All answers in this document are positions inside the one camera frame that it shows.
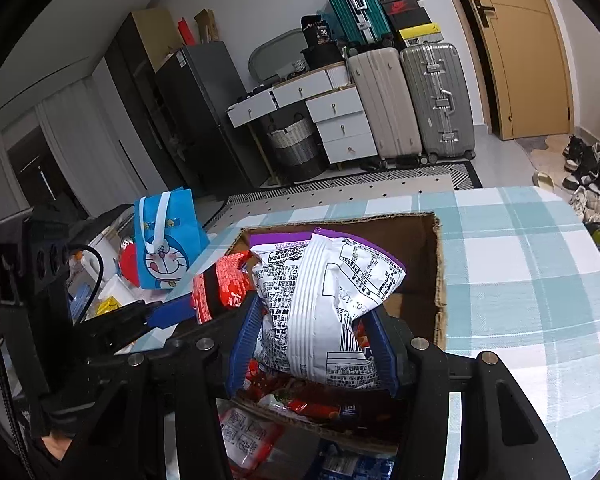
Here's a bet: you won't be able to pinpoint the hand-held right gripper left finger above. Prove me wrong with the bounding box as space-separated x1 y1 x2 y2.
80 305 263 480

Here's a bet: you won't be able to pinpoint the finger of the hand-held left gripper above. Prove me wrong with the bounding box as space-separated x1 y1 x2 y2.
85 299 203 356

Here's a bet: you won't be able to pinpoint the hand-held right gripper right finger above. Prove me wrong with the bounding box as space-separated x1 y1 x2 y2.
367 308 571 480

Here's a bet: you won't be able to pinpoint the red black-banded snack bag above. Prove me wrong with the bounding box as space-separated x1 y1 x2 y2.
192 251 258 324

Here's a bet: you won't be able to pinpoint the pile of assorted snack packets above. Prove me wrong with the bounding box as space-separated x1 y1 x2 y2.
220 355 401 480

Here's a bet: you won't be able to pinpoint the white purple-edged snack bag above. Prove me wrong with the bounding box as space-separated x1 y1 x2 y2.
250 227 408 391

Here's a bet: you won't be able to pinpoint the person's left hand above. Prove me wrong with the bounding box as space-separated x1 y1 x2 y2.
40 432 78 463

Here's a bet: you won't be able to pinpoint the blue cartoon tote bag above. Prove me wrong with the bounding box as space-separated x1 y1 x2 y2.
134 186 211 291

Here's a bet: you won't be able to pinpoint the white curtain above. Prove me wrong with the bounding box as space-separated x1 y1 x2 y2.
35 77 156 216

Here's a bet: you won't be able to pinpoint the white dotted mat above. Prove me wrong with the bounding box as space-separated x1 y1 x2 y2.
215 175 456 231

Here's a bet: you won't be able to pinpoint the black and white patterned rug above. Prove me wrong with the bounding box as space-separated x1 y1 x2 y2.
260 162 483 196

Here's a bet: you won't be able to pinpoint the grey refrigerator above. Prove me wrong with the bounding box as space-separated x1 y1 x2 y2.
155 41 271 196

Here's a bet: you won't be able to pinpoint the woven laundry basket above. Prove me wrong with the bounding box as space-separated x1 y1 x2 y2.
266 112 326 181

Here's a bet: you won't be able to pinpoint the dark wardrobe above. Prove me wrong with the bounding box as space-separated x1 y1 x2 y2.
105 12 206 196

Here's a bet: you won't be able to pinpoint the white drawer cabinet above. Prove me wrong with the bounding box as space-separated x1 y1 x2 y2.
227 62 378 166

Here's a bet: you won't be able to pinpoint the beige suitcase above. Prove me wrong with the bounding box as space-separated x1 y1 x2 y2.
347 47 423 161

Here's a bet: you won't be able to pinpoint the silver suitcase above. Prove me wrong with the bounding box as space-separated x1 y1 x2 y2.
399 41 477 158

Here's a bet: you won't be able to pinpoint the large flat cardboard box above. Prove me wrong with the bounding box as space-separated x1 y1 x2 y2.
132 7 183 73

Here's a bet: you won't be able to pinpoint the scattered assorted shoes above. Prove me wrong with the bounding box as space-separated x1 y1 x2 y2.
532 135 600 281

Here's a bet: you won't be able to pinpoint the grey oval mirror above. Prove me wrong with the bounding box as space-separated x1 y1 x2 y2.
249 30 311 82

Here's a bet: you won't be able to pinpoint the small brown cardboard box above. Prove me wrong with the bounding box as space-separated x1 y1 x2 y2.
194 8 221 45

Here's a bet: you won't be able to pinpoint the black round box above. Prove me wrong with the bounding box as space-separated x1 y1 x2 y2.
300 45 346 69

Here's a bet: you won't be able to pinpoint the black printed pouch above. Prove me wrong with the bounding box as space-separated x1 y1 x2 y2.
301 15 334 48

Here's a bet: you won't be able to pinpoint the wooden door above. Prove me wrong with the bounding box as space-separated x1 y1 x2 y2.
450 0 573 141

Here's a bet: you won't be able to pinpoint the plain black shoe box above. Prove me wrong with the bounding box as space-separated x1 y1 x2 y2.
387 10 433 31

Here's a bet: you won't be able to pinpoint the black red-logo shoe box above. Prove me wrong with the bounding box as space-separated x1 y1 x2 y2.
380 0 426 18

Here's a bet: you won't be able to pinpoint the teal suitcase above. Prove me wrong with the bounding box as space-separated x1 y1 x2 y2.
316 0 396 48

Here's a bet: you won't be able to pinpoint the black cable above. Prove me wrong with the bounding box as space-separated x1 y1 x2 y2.
67 244 105 323

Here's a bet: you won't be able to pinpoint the black door handle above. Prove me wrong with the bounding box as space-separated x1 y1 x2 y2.
472 0 496 28

